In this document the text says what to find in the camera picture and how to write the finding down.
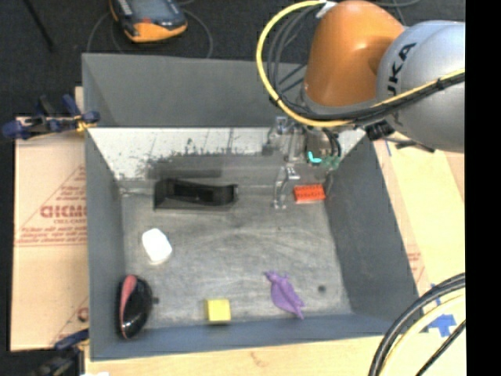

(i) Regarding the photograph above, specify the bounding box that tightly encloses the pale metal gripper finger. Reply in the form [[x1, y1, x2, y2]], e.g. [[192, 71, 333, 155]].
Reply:
[[272, 166, 287, 211], [283, 165, 301, 208]]

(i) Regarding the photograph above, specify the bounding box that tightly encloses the orange-red toy brick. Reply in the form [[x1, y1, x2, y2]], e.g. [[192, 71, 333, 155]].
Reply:
[[292, 183, 327, 204]]

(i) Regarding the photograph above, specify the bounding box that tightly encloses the grey metal bin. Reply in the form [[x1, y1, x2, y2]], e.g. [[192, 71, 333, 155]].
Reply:
[[81, 52, 422, 362]]

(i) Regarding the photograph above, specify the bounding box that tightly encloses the black stapler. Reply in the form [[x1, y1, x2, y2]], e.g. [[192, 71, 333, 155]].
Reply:
[[153, 178, 240, 212]]

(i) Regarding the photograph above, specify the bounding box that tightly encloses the purple toy animal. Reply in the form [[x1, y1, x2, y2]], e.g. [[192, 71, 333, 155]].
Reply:
[[264, 270, 307, 321]]

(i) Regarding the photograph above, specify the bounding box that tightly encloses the yellow cube block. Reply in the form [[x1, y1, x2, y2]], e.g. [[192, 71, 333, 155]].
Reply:
[[206, 298, 232, 324]]

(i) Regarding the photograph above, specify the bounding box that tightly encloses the black and pink computer mouse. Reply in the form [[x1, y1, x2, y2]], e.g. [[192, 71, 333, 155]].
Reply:
[[115, 273, 155, 341]]

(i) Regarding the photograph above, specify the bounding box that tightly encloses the brown cardboard board, red print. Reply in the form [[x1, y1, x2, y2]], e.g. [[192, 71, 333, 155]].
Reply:
[[9, 115, 466, 353]]

